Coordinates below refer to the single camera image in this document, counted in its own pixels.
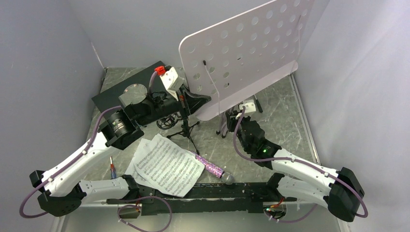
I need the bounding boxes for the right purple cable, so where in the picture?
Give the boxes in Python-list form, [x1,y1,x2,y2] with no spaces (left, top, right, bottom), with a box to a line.
[232,107,369,224]

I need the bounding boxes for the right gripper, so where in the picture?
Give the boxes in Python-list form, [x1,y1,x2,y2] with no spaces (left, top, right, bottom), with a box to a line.
[227,110,251,152]

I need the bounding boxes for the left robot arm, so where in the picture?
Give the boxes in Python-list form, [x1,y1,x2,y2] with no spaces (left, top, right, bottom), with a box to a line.
[30,84,211,217]

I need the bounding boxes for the red blue screwdriver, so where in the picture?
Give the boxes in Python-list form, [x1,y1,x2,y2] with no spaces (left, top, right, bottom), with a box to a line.
[110,156,117,179]

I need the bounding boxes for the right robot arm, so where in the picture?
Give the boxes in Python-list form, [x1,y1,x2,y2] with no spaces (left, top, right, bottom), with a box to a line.
[225,106,369,222]

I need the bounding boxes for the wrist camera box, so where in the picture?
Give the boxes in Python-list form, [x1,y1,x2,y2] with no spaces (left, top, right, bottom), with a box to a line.
[238,99,257,115]
[154,66,185,100]

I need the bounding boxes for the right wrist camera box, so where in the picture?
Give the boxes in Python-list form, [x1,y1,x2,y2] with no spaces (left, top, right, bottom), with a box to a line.
[238,99,257,115]

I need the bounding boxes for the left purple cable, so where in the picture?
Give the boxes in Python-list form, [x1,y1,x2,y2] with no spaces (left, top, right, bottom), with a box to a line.
[19,71,173,231]

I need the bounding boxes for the purple glitter microphone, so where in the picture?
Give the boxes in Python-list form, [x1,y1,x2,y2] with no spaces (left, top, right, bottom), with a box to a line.
[193,153,234,185]

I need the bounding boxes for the black tripod microphone stand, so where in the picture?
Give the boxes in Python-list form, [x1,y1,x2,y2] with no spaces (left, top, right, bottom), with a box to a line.
[156,114,201,154]

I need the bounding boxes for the sheet music lower page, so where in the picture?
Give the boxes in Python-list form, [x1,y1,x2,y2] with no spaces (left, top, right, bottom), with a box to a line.
[124,138,154,188]

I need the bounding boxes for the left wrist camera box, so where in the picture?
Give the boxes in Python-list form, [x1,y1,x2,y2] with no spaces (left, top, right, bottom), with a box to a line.
[154,66,185,100]

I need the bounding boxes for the sheet music page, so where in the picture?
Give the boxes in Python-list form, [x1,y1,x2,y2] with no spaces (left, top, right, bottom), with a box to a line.
[136,133,205,197]
[124,138,154,188]

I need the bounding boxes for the black network switch box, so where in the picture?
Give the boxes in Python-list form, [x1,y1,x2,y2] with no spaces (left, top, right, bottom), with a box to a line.
[92,61,165,112]

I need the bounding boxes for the lilac perforated music stand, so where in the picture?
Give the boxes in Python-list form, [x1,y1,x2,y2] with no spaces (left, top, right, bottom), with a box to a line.
[178,0,315,121]

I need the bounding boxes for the purple cable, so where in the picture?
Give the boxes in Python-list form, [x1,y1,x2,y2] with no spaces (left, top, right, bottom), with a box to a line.
[19,71,173,231]
[232,107,369,224]

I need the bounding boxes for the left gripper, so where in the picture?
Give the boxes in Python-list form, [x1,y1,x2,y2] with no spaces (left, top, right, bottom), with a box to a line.
[138,83,212,127]

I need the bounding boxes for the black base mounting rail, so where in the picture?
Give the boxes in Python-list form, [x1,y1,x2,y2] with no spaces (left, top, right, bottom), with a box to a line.
[106,182,297,216]

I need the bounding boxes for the black handled hammer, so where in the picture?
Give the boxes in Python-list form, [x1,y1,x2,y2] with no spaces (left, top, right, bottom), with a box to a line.
[253,95,263,113]

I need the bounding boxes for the sheet music top page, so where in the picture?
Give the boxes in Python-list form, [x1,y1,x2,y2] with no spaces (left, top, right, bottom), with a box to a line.
[136,133,205,197]

